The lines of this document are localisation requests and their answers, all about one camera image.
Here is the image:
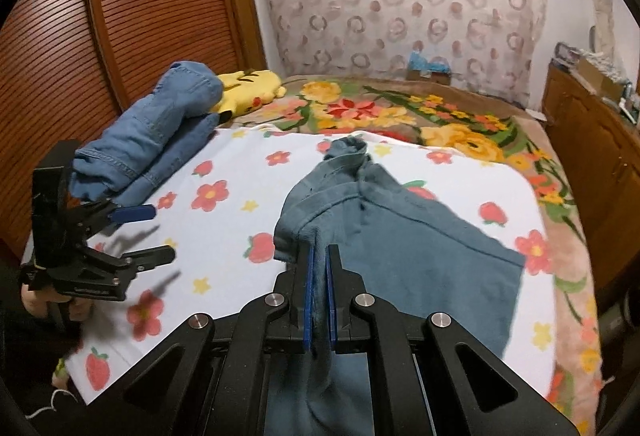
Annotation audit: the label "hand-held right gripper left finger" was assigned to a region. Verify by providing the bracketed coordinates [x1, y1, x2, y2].
[82, 243, 314, 436]

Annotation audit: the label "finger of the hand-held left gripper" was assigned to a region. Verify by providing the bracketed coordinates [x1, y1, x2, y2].
[69, 199, 157, 238]
[81, 244, 177, 283]

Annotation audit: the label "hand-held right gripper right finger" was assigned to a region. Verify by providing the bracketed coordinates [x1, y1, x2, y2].
[325, 243, 582, 436]

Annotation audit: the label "wooden slatted wardrobe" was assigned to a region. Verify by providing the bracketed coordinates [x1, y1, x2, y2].
[0, 0, 267, 263]

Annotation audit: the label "teal pants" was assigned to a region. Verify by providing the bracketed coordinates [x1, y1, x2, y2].
[264, 136, 527, 436]

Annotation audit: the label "open cardboard box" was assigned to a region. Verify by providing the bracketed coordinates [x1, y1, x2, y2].
[569, 52, 627, 101]

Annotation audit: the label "wooden cabinet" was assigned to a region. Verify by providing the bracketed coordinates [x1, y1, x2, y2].
[542, 58, 640, 308]

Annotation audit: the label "small cardboard box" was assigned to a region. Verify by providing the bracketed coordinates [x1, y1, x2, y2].
[405, 68, 454, 86]

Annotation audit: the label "person's left hand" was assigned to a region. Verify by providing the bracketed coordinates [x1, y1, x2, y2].
[21, 288, 97, 323]

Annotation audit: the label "white strawberry flower bedsheet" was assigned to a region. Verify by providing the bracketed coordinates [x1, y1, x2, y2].
[22, 126, 557, 417]

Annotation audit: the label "yellow plush toy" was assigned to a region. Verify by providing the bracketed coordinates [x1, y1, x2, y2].
[209, 69, 287, 120]

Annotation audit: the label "brown floral blanket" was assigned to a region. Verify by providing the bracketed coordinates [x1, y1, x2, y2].
[220, 75, 610, 436]

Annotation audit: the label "white cord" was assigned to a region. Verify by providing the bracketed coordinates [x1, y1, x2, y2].
[24, 385, 82, 418]

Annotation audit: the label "folded blue denim jeans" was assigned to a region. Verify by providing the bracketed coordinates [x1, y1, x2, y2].
[69, 61, 225, 208]

